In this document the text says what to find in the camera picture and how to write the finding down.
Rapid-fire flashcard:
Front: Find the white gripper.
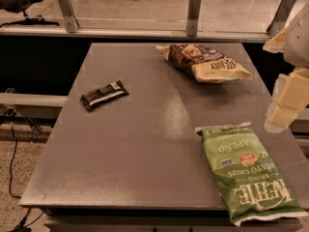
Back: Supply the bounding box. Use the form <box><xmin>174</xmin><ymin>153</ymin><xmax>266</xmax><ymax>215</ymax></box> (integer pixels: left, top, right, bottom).
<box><xmin>263</xmin><ymin>3</ymin><xmax>309</xmax><ymax>133</ymax></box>

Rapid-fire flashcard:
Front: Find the dark chocolate rxbar wrapper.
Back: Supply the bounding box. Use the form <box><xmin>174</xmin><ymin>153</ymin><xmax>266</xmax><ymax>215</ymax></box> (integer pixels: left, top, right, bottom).
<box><xmin>80</xmin><ymin>80</ymin><xmax>129</xmax><ymax>112</ymax></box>

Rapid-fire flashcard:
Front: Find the brown yellow chip bag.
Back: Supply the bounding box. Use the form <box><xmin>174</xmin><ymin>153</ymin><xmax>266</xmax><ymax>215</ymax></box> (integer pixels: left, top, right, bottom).
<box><xmin>156</xmin><ymin>43</ymin><xmax>253</xmax><ymax>84</ymax></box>

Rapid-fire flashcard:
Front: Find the green jalapeno chip bag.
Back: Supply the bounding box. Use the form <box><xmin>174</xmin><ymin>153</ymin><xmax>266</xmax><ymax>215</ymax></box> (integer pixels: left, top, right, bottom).
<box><xmin>195</xmin><ymin>122</ymin><xmax>308</xmax><ymax>226</ymax></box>

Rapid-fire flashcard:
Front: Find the black office chair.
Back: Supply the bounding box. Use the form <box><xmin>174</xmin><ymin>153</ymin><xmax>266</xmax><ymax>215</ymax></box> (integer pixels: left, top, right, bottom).
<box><xmin>0</xmin><ymin>0</ymin><xmax>59</xmax><ymax>26</ymax></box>

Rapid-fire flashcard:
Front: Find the right metal bracket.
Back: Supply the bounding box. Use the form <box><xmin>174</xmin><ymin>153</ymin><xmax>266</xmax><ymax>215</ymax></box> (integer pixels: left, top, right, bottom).
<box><xmin>267</xmin><ymin>0</ymin><xmax>296</xmax><ymax>38</ymax></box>

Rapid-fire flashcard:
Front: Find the metal bracket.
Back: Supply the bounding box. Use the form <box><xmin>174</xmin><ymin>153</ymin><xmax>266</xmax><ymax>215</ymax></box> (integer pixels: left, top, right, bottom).
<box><xmin>58</xmin><ymin>0</ymin><xmax>79</xmax><ymax>33</ymax></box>
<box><xmin>267</xmin><ymin>0</ymin><xmax>296</xmax><ymax>38</ymax></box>
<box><xmin>186</xmin><ymin>0</ymin><xmax>202</xmax><ymax>37</ymax></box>

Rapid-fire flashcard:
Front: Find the middle metal bracket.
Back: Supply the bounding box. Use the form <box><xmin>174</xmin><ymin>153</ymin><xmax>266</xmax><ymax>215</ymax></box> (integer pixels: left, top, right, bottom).
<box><xmin>186</xmin><ymin>0</ymin><xmax>202</xmax><ymax>37</ymax></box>

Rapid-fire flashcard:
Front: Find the left metal bracket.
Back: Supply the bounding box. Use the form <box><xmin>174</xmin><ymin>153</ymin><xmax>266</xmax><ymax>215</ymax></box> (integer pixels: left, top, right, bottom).
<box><xmin>58</xmin><ymin>0</ymin><xmax>79</xmax><ymax>33</ymax></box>

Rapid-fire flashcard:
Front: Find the metal rail frame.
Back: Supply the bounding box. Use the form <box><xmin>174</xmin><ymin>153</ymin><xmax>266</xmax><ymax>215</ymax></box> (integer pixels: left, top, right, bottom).
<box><xmin>0</xmin><ymin>89</ymin><xmax>68</xmax><ymax>119</ymax></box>

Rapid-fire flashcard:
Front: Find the black floor cable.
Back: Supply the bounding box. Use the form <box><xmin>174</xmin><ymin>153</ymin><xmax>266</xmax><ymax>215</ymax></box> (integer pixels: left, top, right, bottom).
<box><xmin>8</xmin><ymin>126</ymin><xmax>44</xmax><ymax>232</ymax></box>

